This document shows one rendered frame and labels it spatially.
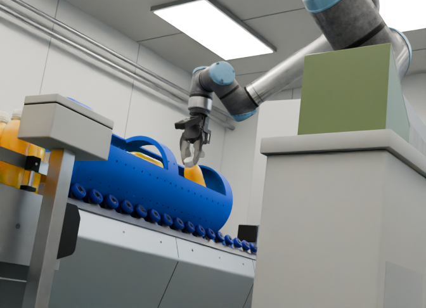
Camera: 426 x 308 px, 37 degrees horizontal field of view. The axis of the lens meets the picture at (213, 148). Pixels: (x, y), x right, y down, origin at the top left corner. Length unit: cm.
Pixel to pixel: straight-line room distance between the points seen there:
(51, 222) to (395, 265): 74
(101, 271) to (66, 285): 13
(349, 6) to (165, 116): 575
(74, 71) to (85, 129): 494
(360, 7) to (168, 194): 88
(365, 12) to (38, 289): 103
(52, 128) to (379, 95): 73
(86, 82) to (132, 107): 69
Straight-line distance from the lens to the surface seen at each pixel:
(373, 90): 151
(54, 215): 145
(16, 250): 149
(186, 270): 223
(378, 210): 136
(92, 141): 149
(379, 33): 171
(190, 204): 223
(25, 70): 604
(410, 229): 150
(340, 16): 168
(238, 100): 233
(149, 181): 202
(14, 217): 148
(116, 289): 198
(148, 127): 708
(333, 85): 155
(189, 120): 233
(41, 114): 143
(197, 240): 231
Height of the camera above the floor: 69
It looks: 14 degrees up
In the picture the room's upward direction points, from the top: 7 degrees clockwise
